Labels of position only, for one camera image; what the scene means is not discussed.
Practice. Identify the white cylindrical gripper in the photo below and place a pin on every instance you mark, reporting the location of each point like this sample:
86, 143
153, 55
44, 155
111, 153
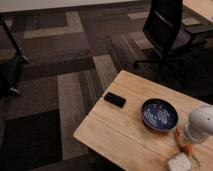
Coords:
195, 133

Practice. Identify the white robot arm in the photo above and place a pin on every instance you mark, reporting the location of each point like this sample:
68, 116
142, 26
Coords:
201, 114

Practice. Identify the white sponge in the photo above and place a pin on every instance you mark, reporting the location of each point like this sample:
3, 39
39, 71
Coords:
179, 162

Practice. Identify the blue patterned bowl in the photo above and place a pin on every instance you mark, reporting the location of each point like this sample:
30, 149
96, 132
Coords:
159, 115

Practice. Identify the black rectangular remote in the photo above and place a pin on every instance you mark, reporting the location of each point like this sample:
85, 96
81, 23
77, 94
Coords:
115, 99

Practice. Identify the black office chair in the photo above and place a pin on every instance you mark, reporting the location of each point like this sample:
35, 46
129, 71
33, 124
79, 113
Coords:
164, 30

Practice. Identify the wooden table top right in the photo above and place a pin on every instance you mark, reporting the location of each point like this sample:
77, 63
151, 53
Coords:
203, 8

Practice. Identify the black chair base left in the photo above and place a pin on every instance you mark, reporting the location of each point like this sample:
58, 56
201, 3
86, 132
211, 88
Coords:
8, 70

